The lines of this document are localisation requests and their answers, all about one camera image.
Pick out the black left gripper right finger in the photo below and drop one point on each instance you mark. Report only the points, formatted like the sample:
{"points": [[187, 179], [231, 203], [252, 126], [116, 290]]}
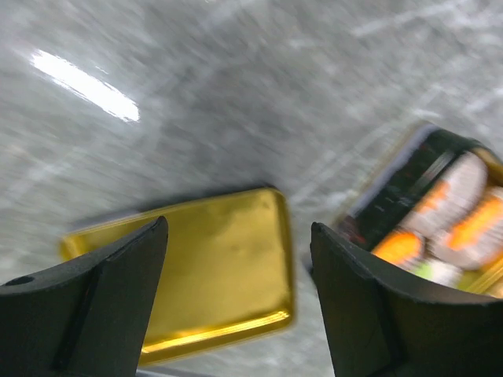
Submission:
{"points": [[383, 321]]}

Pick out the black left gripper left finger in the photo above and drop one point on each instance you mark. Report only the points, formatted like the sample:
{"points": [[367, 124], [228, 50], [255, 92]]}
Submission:
{"points": [[87, 316]]}

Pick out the gold tin lid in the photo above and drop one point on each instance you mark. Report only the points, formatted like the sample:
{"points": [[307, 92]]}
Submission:
{"points": [[228, 274]]}

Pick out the black gold cookie tin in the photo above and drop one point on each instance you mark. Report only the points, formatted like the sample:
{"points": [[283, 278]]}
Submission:
{"points": [[438, 197]]}

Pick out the green macaron cookie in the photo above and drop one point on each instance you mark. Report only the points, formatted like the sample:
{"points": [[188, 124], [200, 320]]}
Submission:
{"points": [[424, 270]]}

